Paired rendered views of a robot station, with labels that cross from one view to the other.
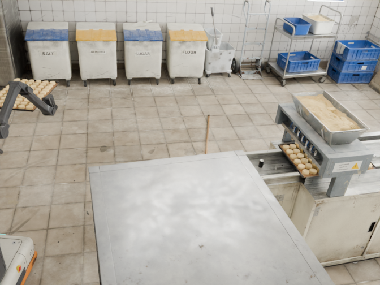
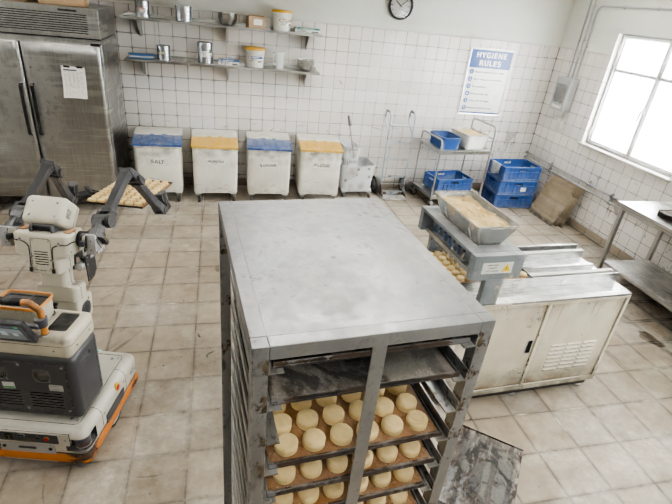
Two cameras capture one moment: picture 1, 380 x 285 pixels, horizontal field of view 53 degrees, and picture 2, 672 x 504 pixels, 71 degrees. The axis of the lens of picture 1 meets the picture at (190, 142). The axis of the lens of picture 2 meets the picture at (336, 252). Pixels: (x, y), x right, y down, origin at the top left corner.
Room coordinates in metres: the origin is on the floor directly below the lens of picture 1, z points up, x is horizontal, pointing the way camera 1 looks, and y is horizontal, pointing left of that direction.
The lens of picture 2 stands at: (-0.35, -0.03, 2.34)
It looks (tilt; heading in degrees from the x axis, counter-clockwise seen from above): 28 degrees down; 359
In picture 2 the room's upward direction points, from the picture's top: 6 degrees clockwise
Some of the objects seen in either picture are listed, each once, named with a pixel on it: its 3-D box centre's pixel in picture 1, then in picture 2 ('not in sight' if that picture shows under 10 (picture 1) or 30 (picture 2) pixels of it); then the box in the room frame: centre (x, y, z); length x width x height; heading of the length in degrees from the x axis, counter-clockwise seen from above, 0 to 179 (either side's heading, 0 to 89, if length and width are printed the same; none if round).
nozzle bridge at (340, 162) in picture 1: (315, 146); (463, 251); (2.34, -0.91, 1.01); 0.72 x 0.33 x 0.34; 17
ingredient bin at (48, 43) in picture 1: (51, 55); (160, 164); (5.16, 2.08, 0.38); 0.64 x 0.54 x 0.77; 17
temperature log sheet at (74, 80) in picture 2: not in sight; (74, 82); (4.45, 2.60, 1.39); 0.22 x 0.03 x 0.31; 104
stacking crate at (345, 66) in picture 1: (353, 61); (510, 183); (6.14, -2.57, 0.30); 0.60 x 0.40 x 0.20; 104
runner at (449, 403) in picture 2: not in sight; (393, 319); (0.70, -0.23, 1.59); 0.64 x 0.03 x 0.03; 19
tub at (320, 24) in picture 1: (316, 24); (468, 138); (6.04, -1.80, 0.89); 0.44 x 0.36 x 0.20; 23
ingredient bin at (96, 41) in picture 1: (97, 54); (215, 166); (5.31, 1.45, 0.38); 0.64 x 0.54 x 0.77; 15
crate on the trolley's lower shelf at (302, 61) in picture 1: (297, 61); (447, 181); (5.97, -1.63, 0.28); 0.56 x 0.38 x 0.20; 112
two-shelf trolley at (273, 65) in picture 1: (302, 44); (452, 162); (5.98, -1.64, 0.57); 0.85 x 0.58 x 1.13; 111
